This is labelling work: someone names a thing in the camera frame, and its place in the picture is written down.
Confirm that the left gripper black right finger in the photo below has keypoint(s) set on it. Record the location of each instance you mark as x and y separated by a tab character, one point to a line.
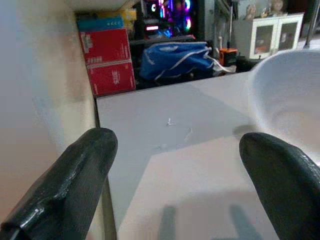
282	180

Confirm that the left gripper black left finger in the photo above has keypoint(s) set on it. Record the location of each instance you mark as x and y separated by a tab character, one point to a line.
65	180

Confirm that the white cup green inside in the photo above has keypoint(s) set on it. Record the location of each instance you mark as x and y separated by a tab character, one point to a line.
287	95

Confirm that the red cardboard box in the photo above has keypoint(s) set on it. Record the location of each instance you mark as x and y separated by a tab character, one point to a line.
105	46
112	78

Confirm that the orange and black device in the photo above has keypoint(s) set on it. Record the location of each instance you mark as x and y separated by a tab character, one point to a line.
228	56

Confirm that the white cabinet with glass doors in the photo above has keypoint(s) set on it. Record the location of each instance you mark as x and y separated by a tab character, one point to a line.
276	35

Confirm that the blue cardboard box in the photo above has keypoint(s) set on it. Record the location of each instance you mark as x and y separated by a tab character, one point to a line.
101	23

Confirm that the yellow box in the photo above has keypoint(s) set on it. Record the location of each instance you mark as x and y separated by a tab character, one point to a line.
129	17

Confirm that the computer case with coloured lights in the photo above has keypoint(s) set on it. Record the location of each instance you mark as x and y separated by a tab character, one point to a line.
167	17

